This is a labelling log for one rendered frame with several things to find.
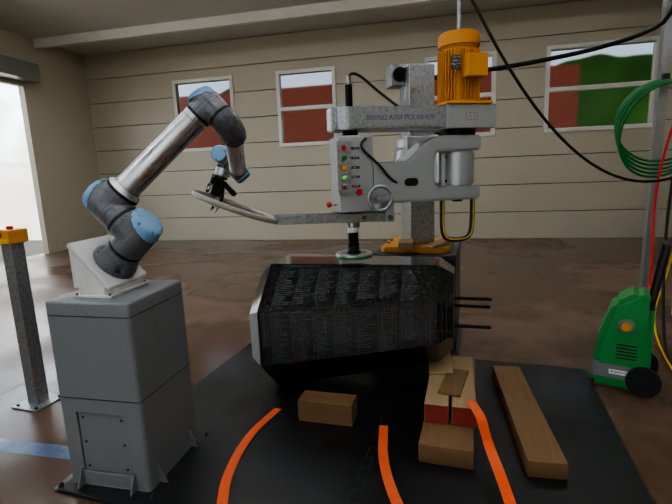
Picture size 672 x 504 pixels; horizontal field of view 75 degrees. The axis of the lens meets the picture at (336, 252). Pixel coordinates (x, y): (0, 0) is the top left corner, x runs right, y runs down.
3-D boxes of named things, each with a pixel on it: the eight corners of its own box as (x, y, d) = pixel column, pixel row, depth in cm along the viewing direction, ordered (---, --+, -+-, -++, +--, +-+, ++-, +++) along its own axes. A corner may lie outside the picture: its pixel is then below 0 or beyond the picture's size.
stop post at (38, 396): (42, 392, 286) (14, 225, 267) (65, 396, 280) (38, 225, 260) (11, 408, 267) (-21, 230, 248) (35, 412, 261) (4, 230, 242)
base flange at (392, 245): (392, 241, 369) (392, 236, 369) (452, 242, 354) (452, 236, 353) (379, 252, 324) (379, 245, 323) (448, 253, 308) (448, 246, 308)
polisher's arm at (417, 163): (464, 213, 283) (465, 134, 274) (483, 216, 260) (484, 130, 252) (352, 220, 268) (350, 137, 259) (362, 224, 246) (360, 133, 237)
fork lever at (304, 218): (385, 218, 272) (385, 210, 271) (396, 221, 253) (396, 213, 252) (272, 222, 258) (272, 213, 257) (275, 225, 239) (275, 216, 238)
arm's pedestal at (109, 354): (154, 505, 183) (129, 308, 168) (53, 491, 194) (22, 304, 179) (212, 435, 231) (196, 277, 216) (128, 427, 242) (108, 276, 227)
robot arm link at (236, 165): (251, 123, 184) (253, 175, 250) (230, 101, 184) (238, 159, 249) (230, 140, 181) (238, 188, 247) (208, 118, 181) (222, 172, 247)
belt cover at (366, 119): (473, 137, 278) (473, 109, 275) (495, 133, 254) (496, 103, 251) (323, 141, 259) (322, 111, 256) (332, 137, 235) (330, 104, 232)
